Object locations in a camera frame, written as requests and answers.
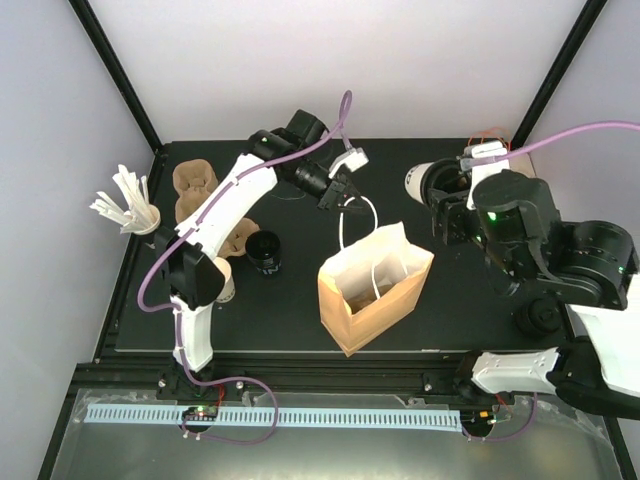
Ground stack of pulp cup carriers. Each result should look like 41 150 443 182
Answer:
172 159 219 223

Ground brown paper takeout bag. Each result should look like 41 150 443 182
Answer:
317 216 435 357

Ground light blue cable duct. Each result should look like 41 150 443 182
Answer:
84 404 462 433

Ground brown pulp cup carrier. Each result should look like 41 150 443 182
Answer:
218 218 260 258
346 285 392 314

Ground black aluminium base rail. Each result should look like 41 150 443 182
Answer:
71 351 495 406

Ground black right frame post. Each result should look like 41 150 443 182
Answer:
511 0 608 149

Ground black lid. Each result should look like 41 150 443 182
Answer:
422 158 471 207
514 298 562 338

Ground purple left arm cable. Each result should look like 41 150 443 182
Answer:
137 89 354 445

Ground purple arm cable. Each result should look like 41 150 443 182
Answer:
462 120 640 444
137 89 354 445

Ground cup of white wrapped stirrers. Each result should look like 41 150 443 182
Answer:
89 164 161 236

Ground printed paper bag orange handles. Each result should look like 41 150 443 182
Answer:
467 127 536 178

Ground stack of black cup lids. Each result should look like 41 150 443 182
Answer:
245 230 282 278

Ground white paper coffee cup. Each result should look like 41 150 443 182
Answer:
214 257 236 304
404 162 433 205

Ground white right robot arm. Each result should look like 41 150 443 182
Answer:
420 161 639 420

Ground black left frame post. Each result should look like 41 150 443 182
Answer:
68 0 163 153

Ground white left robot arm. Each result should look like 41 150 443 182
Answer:
155 110 368 399

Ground black frame post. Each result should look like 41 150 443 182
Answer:
511 0 608 149
68 0 163 153

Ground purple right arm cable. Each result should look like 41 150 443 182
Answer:
462 120 640 444

